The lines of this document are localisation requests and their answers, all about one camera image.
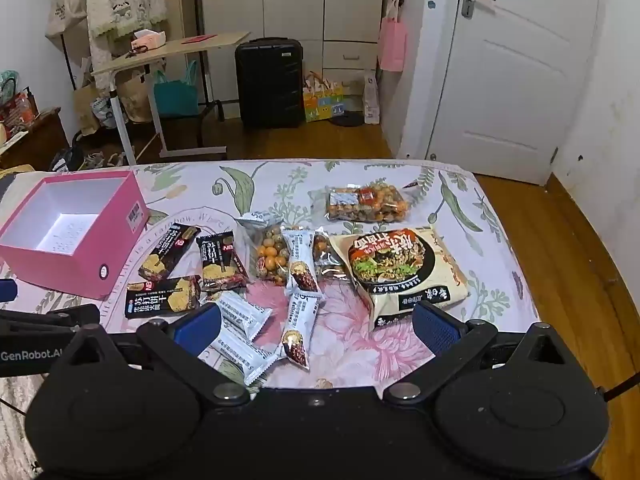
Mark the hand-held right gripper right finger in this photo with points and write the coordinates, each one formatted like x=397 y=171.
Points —
x=437 y=332

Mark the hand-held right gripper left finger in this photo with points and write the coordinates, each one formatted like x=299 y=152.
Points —
x=197 y=330

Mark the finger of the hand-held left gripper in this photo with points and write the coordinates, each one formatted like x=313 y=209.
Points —
x=7 y=291
x=45 y=317

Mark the beige instant noodle packet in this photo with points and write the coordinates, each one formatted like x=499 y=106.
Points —
x=405 y=270

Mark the pink cardboard box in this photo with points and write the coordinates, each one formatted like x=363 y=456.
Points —
x=107 y=245

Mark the white snack bar packet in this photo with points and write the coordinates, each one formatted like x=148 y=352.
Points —
x=301 y=265
x=245 y=355
x=242 y=312
x=300 y=330

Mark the black cracker packet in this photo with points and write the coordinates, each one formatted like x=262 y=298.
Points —
x=220 y=262
x=167 y=252
x=160 y=297

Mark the floral bedsheet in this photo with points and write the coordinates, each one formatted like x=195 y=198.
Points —
x=350 y=340

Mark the clear bag of coated peanuts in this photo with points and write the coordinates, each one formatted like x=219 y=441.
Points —
x=327 y=255
x=270 y=260

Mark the black bag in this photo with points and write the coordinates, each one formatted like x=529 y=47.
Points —
x=67 y=157

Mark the clear tray packet of coated peanuts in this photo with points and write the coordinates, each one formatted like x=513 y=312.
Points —
x=365 y=205

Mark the wooden nightstand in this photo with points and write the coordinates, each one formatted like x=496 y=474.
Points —
x=37 y=140

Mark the grey sneaker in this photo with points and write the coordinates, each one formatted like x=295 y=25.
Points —
x=116 y=159
x=92 y=160

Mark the red snack bag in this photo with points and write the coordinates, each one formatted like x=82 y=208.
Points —
x=17 y=110

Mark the tan cardboard bag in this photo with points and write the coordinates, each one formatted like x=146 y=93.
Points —
x=86 y=110

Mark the white and blue bag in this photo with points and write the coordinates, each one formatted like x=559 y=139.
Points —
x=106 y=110

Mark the brown paper bag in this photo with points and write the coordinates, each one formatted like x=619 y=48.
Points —
x=136 y=95

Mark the teal shopping bag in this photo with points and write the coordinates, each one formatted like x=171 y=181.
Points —
x=175 y=95

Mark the white plastic bag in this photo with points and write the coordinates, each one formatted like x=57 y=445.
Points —
x=371 y=100

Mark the black suitcase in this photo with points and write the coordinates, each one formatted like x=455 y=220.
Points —
x=270 y=82

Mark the colourful gift bag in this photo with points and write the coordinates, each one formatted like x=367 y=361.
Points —
x=323 y=100

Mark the white door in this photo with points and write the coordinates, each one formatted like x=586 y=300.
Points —
x=515 y=75

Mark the rolling wooden side desk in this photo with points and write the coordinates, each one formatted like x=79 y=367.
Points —
x=165 y=52

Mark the pink tissue box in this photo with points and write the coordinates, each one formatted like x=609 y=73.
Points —
x=149 y=40

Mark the red flat booklet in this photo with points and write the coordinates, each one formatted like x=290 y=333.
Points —
x=199 y=39

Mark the pink paper bag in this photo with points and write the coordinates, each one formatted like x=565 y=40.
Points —
x=392 y=45

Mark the white lace garment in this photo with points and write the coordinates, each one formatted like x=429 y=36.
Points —
x=125 y=5

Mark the white wardrobe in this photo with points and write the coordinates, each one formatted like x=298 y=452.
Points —
x=300 y=0

